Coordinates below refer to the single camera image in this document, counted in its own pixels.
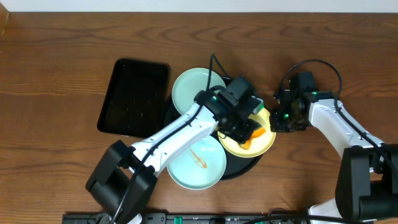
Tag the yellow plate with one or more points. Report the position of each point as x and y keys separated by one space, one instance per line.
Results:
x=259 y=145

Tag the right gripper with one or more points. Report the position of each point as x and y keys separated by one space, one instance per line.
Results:
x=277 y=125

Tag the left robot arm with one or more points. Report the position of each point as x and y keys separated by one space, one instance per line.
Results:
x=125 y=177

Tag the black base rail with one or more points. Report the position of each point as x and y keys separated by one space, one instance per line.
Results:
x=159 y=218

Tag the rectangular black tray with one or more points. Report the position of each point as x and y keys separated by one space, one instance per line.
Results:
x=135 y=98

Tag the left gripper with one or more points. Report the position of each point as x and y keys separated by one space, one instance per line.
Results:
x=241 y=132

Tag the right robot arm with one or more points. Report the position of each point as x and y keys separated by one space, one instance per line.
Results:
x=366 y=189

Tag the orange sponge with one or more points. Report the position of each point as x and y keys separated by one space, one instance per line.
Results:
x=256 y=134

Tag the mint plate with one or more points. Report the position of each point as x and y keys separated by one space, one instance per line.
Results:
x=186 y=87
x=200 y=166

